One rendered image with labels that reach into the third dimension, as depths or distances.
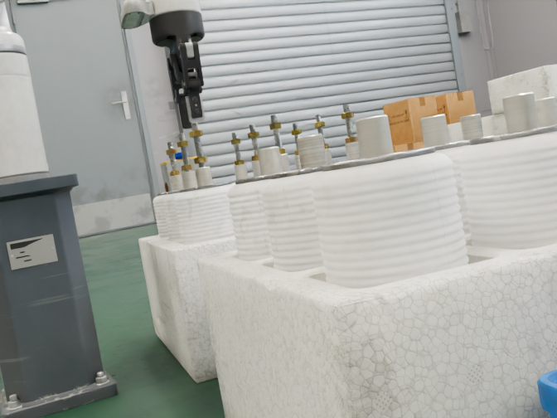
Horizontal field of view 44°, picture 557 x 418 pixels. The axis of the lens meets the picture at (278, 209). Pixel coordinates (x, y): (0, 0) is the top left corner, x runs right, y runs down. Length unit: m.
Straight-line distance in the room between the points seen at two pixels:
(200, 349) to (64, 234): 0.24
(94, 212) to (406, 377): 5.66
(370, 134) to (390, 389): 0.16
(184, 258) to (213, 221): 0.07
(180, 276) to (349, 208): 0.51
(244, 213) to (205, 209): 0.30
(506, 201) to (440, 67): 7.14
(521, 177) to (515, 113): 0.06
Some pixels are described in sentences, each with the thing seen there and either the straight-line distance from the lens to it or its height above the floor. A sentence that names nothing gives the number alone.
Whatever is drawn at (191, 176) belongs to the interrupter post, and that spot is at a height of 0.27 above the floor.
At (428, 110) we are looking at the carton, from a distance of 4.93.
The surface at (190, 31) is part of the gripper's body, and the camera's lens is 0.99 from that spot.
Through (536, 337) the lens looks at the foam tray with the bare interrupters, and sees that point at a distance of 0.44.
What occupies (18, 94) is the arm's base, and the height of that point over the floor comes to 0.41.
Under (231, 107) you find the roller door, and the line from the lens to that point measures 6.37.
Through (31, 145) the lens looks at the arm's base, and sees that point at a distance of 0.98.
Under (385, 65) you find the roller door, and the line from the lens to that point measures 7.22.
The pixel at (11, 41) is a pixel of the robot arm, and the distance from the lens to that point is 1.00.
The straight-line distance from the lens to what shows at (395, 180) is 0.42.
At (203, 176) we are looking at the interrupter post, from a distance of 0.98.
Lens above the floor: 0.26
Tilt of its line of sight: 3 degrees down
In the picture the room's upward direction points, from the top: 10 degrees counter-clockwise
